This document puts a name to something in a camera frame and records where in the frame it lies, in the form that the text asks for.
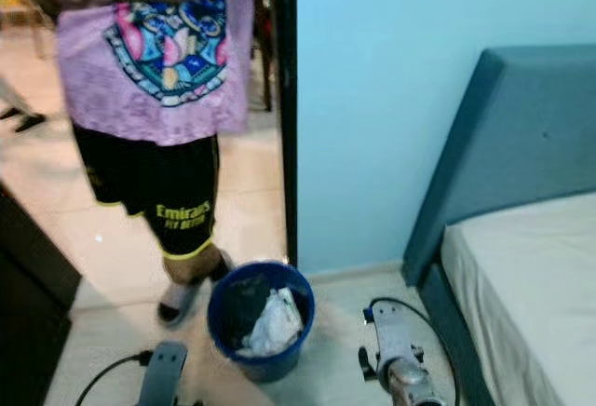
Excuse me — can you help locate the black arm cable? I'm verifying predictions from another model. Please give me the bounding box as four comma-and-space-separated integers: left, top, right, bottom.
74, 350, 155, 406
363, 296, 462, 406

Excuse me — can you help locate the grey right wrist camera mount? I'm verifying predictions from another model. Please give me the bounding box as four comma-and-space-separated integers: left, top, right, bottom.
368, 299, 425, 370

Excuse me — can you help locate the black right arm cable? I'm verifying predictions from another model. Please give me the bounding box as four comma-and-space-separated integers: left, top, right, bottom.
363, 296, 462, 406

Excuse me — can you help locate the black door frame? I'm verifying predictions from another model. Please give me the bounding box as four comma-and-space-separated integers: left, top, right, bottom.
270, 0, 301, 267

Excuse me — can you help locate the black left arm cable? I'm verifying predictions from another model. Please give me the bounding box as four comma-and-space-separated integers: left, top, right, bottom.
74, 350, 155, 406

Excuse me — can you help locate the dark blue waste bin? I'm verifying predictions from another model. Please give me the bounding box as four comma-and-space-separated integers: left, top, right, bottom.
207, 259, 316, 384

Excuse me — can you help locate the white plastic bag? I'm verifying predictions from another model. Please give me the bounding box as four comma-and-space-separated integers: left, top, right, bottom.
237, 287, 304, 359

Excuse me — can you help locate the person in pink shirt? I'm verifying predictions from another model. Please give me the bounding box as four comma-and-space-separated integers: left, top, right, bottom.
37, 0, 257, 312

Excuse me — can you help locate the black rubbish bag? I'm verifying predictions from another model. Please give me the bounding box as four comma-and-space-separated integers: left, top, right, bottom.
223, 274, 271, 342

